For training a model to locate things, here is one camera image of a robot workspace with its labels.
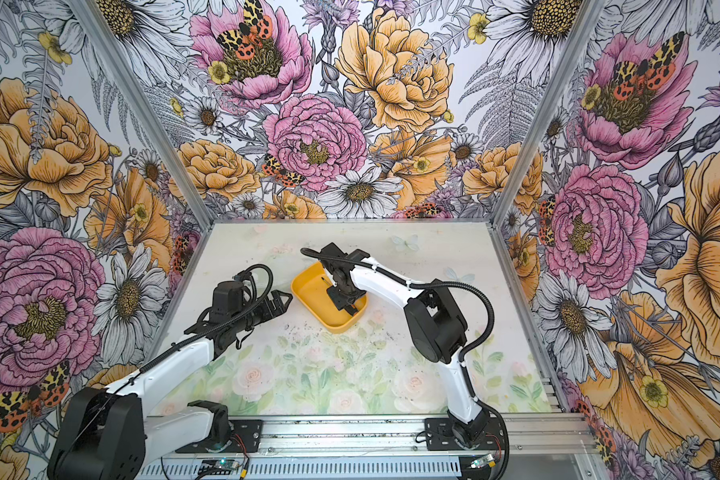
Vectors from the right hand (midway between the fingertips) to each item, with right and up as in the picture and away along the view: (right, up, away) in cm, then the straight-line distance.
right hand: (348, 305), depth 91 cm
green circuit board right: (+33, -33, -20) cm, 51 cm away
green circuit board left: (-29, -34, -20) cm, 49 cm away
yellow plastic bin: (-14, +3, +10) cm, 17 cm away
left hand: (-19, -1, -3) cm, 19 cm away
